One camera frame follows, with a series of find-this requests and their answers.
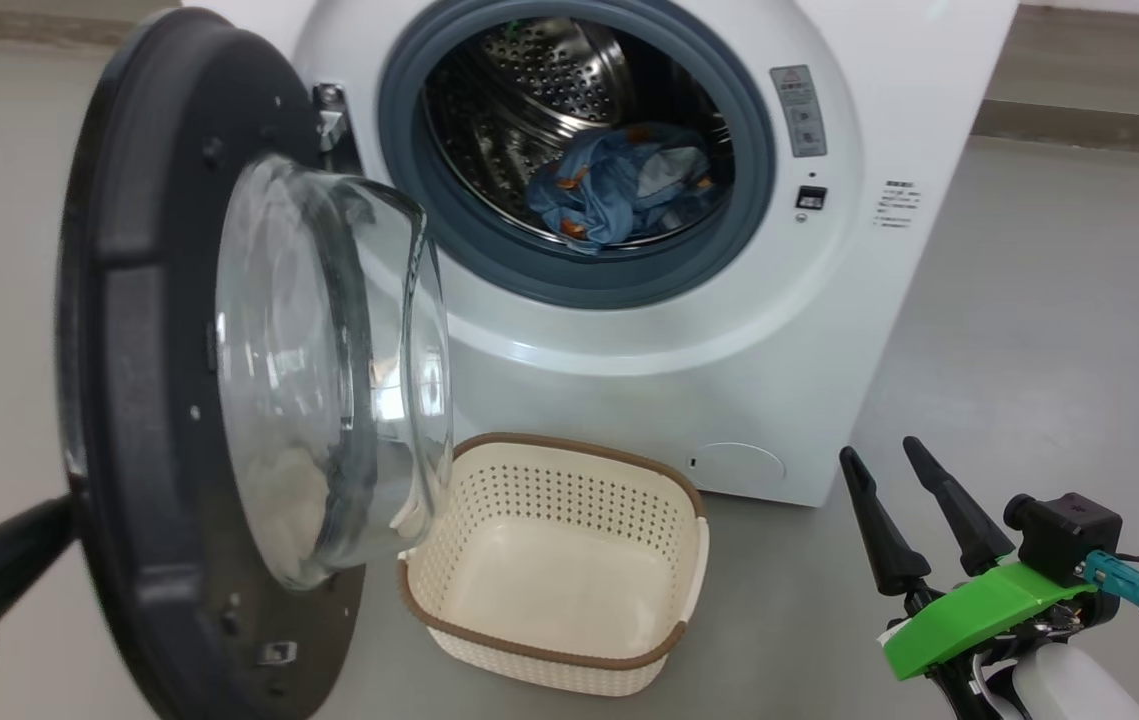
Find cream perforated laundry basket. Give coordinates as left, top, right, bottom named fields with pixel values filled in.
left=397, top=432, right=710, bottom=698

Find grey rubber door gasket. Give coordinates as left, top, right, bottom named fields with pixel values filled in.
left=377, top=0, right=778, bottom=311

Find perforated steel washer drum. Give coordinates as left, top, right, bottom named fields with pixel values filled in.
left=424, top=18, right=735, bottom=256

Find grey warning sticker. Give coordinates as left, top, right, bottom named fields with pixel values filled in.
left=770, top=65, right=828, bottom=158

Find round white filter cover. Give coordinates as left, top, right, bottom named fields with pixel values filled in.
left=691, top=442, right=787, bottom=493

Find blue cartoon print clothes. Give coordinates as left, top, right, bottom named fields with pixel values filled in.
left=526, top=125, right=730, bottom=256

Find black round washer door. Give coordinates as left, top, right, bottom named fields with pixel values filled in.
left=56, top=8, right=455, bottom=720

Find white front-load washing machine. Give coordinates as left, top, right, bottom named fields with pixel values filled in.
left=179, top=0, right=1020, bottom=508

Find right gripper green banded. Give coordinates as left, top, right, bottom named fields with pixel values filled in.
left=839, top=436, right=1120, bottom=720

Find metal door hinge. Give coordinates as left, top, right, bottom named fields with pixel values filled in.
left=314, top=83, right=350, bottom=151

